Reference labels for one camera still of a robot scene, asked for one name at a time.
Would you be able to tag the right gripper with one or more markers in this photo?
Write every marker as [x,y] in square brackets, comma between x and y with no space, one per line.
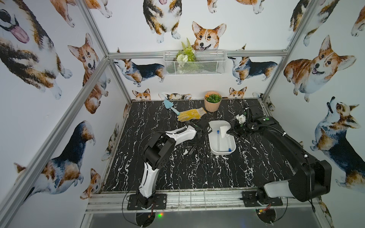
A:
[234,131]

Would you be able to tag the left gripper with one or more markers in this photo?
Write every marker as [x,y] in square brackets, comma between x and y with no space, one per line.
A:
[200,132]

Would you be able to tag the white rectangular tray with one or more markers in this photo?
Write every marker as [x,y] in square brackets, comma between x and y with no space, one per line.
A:
[221,143]

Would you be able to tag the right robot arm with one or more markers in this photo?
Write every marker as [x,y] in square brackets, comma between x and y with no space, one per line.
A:
[311,178]

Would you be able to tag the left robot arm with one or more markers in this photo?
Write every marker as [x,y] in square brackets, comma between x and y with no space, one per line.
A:
[156,154]

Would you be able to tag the yellow work glove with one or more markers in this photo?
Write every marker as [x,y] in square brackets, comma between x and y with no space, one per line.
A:
[192,114]

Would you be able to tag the peach plant pot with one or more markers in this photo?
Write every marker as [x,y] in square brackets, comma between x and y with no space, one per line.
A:
[212,101]

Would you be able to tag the teal small trowel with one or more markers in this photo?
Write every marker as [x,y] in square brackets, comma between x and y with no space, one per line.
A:
[170,105]

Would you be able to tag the green fern plant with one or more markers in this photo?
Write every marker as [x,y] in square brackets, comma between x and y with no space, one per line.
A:
[185,58]

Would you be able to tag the white wire basket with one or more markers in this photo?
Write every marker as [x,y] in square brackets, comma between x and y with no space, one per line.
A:
[207,63]

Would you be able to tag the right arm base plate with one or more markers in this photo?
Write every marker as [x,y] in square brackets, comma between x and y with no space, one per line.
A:
[259,198]

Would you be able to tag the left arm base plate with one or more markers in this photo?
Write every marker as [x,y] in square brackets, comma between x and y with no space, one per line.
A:
[137,202]

